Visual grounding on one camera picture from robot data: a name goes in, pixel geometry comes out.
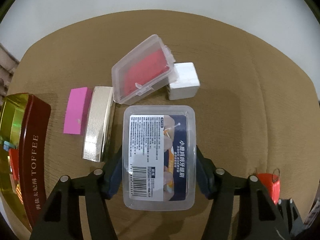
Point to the gold ribbed rectangular box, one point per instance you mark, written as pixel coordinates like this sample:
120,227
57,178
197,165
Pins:
99,124

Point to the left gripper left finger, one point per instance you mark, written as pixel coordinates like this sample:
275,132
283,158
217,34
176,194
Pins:
60,215

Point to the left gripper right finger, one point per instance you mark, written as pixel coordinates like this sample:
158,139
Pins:
259,217

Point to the white cube block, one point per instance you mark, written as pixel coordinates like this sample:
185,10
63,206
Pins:
184,83

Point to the small clear case red contents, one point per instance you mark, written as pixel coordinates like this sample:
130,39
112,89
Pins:
145,69

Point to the red rectangular block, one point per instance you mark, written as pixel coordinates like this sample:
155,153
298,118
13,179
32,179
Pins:
14,163

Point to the clear plastic labelled box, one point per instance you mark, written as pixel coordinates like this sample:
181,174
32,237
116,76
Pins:
159,157

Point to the red gold toffee tin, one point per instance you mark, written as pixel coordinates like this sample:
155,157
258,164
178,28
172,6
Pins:
24,122

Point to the beige patterned curtain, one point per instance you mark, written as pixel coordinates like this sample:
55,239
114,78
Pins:
8,65

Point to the pink rectangular block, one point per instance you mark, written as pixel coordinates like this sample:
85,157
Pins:
77,110

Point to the yellow striped cube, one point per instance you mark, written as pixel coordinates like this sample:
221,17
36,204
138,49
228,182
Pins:
17,191

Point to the red rounded plastic case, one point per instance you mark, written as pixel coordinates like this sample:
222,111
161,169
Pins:
272,183

